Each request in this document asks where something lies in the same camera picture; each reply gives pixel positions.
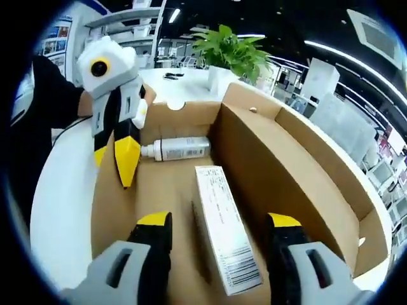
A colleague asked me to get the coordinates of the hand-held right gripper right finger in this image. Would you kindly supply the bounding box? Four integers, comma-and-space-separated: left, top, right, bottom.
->
265, 212, 375, 305

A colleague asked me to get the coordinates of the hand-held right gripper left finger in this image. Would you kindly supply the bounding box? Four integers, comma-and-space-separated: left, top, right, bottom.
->
62, 212, 174, 305

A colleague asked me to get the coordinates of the white pump bottle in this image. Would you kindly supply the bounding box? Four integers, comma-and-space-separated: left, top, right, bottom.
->
140, 136, 212, 163

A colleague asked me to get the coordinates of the white barcode carton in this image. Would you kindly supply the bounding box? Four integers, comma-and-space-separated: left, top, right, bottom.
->
193, 165, 265, 297

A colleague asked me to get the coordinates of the brown cardboard shoe box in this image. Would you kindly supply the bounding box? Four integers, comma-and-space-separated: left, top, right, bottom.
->
90, 81, 391, 305

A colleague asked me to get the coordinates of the white shelving rack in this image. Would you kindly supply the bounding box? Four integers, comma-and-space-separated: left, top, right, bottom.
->
73, 5, 167, 70

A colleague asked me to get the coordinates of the person's black shirt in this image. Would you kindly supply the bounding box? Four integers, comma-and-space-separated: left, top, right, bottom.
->
8, 55, 86, 223

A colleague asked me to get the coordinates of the row of white office chairs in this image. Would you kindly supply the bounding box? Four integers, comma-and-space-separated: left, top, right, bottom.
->
361, 152, 407, 247

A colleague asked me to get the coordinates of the potted green plant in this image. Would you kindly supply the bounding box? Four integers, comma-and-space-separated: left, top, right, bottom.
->
190, 24, 275, 93

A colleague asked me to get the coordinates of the frosted partition panel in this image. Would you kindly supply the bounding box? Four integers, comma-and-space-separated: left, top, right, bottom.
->
310, 91, 378, 168

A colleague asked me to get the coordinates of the curved ceiling light strip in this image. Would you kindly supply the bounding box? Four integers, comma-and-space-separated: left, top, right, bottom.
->
303, 39, 407, 103

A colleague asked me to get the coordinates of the ceiling air conditioner vent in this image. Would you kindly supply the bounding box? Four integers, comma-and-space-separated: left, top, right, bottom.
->
345, 8, 405, 70

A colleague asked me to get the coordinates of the blue framed wall board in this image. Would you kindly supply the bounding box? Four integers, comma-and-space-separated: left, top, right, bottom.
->
40, 17, 73, 66

